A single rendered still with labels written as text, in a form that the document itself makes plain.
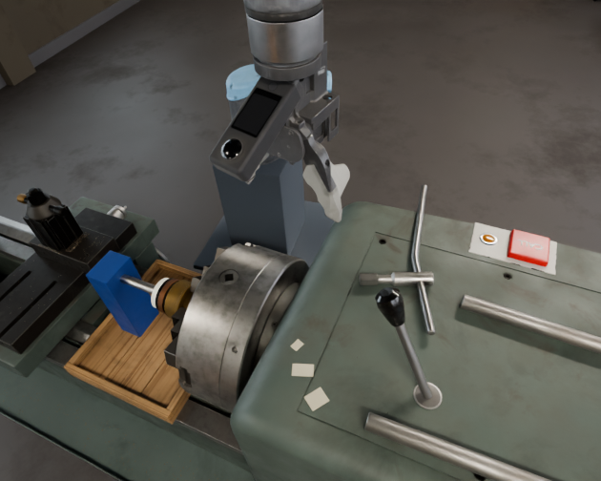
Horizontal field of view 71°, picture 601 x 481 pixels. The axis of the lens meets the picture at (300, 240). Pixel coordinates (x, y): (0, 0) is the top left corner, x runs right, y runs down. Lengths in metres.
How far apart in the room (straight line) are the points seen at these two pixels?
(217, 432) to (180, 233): 1.79
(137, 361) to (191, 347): 0.39
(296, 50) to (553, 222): 2.56
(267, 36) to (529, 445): 0.54
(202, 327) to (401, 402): 0.33
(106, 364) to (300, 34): 0.92
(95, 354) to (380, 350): 0.76
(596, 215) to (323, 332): 2.57
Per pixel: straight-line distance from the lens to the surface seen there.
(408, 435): 0.56
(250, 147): 0.44
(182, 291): 0.88
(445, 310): 0.68
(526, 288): 0.75
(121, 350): 1.15
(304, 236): 1.45
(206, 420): 1.03
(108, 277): 0.99
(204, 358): 0.74
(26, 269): 1.33
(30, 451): 2.23
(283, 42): 0.43
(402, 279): 0.68
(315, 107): 0.50
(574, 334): 0.70
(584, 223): 2.96
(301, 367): 0.61
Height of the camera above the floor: 1.80
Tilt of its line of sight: 47 degrees down
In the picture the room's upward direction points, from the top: 4 degrees counter-clockwise
